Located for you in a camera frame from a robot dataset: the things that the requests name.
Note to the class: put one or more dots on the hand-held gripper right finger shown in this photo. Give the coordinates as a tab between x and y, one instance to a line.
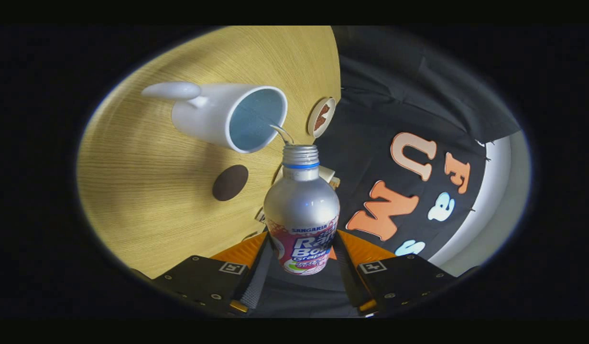
349	282

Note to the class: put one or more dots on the red food piece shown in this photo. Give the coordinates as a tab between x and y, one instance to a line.
325	110
319	123

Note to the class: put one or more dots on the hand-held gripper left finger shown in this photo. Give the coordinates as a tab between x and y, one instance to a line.
256	282

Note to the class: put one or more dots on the wooden table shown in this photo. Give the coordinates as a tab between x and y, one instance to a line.
146	191

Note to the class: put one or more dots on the beige round plate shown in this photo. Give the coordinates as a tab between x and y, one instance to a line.
312	125

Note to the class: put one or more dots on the white toaster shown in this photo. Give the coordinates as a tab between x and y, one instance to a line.
326	174

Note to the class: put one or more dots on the silver juice bottle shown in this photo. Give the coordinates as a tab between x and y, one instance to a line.
301	205

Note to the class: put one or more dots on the brown toast slice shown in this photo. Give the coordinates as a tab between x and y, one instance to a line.
334	182

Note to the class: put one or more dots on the clear juice stream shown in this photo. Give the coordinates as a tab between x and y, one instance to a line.
282	133

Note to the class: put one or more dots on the white cup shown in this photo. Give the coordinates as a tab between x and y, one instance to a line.
203	114

